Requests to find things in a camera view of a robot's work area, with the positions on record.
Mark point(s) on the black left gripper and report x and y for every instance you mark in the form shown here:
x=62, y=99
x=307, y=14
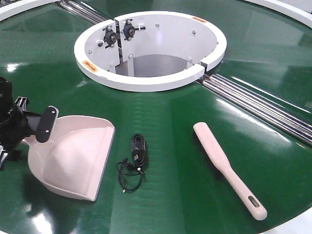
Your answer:
x=17, y=123

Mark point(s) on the beige plastic dustpan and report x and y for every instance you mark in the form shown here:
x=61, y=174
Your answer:
x=72, y=162

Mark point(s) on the beige hand broom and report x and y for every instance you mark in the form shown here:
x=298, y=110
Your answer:
x=221, y=162

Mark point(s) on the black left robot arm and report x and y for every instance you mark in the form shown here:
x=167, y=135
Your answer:
x=6, y=99

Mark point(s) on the white outer conveyor rim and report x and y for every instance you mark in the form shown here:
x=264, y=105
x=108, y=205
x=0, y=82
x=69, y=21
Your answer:
x=299, y=10

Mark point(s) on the green circular conveyor belt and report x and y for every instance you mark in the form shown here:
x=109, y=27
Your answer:
x=159, y=179

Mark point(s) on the left black bearing unit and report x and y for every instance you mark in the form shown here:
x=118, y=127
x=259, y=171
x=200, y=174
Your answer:
x=110, y=38

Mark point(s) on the black bearing unit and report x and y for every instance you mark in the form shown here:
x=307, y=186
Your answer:
x=110, y=38
x=129, y=30

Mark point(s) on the far steel transfer rollers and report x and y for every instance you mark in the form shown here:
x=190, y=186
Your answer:
x=81, y=10

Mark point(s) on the steel transfer rollers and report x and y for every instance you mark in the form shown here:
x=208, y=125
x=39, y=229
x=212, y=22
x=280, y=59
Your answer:
x=81, y=10
x=259, y=106

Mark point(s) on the right black bearing unit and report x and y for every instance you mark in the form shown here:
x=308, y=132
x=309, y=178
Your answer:
x=129, y=30

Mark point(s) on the white inner ring guard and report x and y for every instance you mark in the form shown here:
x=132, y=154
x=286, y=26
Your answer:
x=175, y=49

